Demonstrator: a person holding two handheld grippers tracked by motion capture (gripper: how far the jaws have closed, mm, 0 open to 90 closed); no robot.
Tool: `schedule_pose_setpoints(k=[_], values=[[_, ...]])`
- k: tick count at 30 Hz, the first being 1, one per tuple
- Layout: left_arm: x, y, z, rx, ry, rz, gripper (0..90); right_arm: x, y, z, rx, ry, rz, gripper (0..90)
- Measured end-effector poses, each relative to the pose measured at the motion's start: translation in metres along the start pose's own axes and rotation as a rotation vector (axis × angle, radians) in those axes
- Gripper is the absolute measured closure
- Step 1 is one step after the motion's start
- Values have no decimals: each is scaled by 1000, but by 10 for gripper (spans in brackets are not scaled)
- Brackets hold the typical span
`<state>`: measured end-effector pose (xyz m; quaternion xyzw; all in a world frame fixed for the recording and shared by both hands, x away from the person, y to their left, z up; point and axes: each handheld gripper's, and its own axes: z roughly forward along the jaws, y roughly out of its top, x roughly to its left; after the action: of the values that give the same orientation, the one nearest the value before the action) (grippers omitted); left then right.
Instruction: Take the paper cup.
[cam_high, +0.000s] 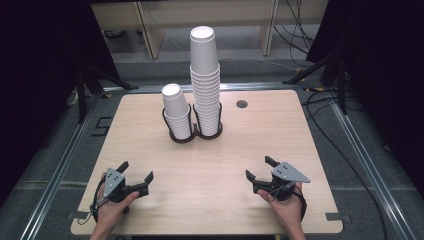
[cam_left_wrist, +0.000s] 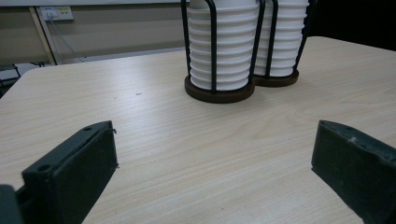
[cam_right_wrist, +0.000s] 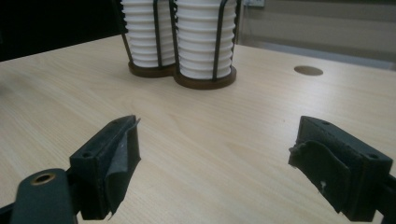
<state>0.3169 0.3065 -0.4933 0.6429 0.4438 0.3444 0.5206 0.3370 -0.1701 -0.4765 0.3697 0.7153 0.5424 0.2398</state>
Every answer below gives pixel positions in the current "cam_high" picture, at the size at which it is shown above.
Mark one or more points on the aluminium floor rail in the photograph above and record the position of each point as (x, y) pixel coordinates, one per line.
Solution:
(366, 166)
(56, 176)
(260, 86)

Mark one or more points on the black curtain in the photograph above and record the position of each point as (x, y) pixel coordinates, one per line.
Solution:
(36, 83)
(383, 66)

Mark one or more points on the black tape floor mark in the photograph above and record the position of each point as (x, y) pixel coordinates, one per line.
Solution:
(106, 125)

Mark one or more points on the black tripod stand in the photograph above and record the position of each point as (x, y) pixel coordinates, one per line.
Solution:
(81, 93)
(341, 83)

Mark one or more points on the short stack of white cups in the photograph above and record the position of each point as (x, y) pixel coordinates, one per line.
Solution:
(175, 105)

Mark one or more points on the round dark table grommet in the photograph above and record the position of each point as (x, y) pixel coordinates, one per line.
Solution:
(241, 104)

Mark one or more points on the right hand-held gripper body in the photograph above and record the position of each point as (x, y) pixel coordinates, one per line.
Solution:
(286, 174)

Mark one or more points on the dark wheeled base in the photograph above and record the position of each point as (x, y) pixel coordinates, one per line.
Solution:
(115, 33)

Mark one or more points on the tall stack of white cups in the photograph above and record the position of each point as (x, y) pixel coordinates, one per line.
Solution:
(204, 83)

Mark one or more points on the yellow tape piece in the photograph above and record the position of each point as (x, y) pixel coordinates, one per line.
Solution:
(315, 89)

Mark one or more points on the person's right hand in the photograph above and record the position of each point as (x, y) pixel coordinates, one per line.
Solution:
(288, 210)

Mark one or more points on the black double cup holder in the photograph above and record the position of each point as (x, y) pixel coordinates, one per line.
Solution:
(195, 135)

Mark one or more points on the person's left hand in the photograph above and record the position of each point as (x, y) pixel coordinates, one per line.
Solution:
(110, 213)

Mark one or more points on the grey tape strip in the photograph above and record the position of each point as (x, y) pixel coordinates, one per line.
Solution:
(335, 216)
(78, 215)

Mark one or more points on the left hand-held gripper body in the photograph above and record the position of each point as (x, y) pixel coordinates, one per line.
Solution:
(113, 181)

